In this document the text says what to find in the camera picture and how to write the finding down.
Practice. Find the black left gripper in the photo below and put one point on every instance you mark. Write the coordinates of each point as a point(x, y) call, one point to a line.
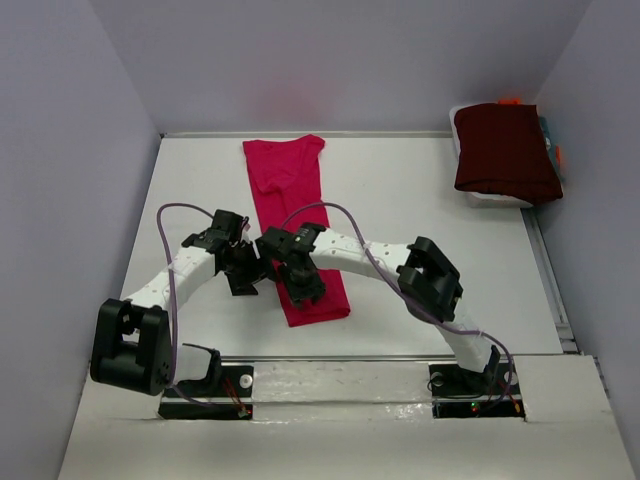
point(243, 285)

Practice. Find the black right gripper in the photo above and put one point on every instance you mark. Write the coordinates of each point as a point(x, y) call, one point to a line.
point(296, 292)

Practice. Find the pink t-shirt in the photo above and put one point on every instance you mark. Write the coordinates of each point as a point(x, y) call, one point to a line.
point(284, 177)

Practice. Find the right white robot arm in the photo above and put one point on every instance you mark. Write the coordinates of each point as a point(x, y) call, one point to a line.
point(419, 272)

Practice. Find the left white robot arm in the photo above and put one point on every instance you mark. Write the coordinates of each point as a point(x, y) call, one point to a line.
point(136, 338)

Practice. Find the orange object behind stack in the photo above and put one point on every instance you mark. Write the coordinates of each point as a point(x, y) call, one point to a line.
point(510, 101)

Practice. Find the teal orange item beside stack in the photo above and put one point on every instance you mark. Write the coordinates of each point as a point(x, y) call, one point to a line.
point(553, 150)

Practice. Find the dark red folded t-shirt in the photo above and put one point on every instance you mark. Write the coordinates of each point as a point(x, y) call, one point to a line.
point(505, 150)

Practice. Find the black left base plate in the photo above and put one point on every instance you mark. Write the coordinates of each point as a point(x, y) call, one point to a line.
point(228, 399)

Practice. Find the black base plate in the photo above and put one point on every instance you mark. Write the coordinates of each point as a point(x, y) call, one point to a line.
point(456, 396)
point(228, 399)

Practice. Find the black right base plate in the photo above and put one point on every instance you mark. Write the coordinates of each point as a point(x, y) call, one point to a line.
point(456, 396)

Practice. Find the metal rail right side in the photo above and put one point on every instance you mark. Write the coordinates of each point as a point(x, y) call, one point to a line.
point(561, 320)

